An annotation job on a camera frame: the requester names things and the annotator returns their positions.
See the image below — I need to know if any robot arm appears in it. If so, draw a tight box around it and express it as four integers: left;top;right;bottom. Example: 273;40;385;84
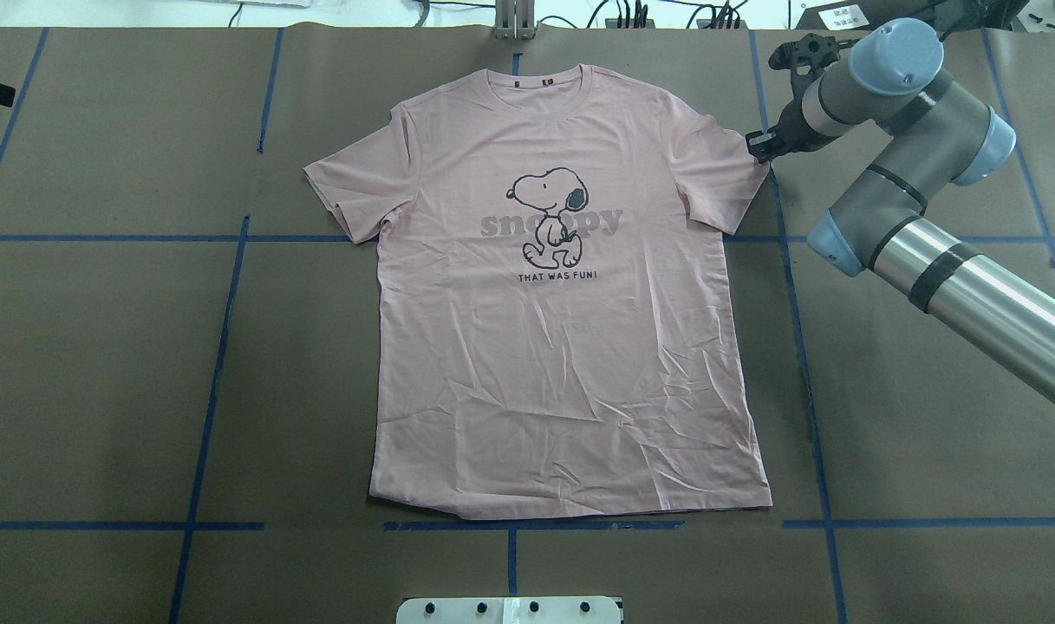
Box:
746;17;1055;406

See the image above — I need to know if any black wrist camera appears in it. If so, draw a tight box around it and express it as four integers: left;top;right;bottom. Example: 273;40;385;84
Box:
766;33;857;98

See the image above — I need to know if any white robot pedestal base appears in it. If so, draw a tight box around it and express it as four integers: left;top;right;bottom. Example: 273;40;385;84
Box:
395;595;625;623

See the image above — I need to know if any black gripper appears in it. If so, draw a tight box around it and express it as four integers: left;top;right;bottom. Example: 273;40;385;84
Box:
746;102;810;163

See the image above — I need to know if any pink Snoopy t-shirt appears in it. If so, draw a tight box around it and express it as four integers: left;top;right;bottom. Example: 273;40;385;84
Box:
304;64;772;519

